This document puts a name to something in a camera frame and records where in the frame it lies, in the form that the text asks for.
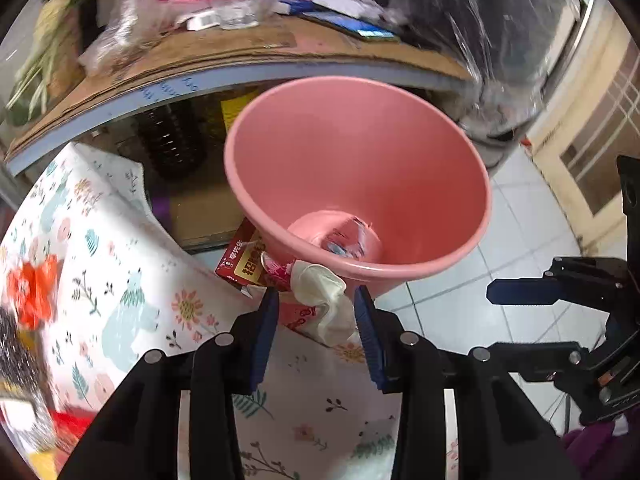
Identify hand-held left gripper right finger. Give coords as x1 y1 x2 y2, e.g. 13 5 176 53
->
352 285 581 480

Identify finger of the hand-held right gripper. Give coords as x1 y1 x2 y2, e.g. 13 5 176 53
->
491 341 592 384
486 257 629 312

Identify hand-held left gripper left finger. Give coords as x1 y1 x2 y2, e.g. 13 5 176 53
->
57 287 281 480

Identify white tissue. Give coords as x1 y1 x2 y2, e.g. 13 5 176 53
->
290 261 361 347

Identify pink plastic bucket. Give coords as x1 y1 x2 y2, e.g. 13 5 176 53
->
223 76 493 297

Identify person's right forearm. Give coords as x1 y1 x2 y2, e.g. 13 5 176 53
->
560 417 640 480

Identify red carton with yellow print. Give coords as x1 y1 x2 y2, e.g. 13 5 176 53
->
215 217 268 293

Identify printed snack wrapper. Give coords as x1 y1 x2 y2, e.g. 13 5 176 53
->
322 217 373 261

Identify brown cardboard box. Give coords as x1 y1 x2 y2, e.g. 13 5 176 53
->
167 180 251 251

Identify floral printed tablecloth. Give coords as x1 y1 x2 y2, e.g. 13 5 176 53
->
0 142 461 480

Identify beige door with window grille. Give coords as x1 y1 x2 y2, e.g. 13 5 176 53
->
530 0 640 256

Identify dark ribbed bottle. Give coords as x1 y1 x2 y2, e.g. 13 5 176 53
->
135 100 208 178

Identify orange plastic bag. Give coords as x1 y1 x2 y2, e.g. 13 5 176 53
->
6 254 63 332

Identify steel wool ball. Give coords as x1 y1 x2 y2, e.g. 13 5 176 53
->
0 307 56 461

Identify yellow sponge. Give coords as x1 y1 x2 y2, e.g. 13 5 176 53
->
27 447 63 480

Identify plastic-wrapped black appliance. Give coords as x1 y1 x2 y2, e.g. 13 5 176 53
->
400 0 583 138

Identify metal shelf rack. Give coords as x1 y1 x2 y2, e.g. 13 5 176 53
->
2 55 476 181

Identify brown cardboard sheet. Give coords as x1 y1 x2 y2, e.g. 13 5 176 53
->
5 25 476 161

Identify blue flat packet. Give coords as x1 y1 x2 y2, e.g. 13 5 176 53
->
300 10 401 42

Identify white small box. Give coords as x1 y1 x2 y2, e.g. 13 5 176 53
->
187 12 221 31

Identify green round vegetable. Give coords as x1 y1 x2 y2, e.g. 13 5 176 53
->
5 100 31 128

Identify white paper packet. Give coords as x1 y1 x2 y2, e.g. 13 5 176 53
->
310 0 371 17

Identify green onions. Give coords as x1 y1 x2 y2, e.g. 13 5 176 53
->
5 0 96 111

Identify napa cabbage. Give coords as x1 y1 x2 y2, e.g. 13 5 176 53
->
32 0 78 56

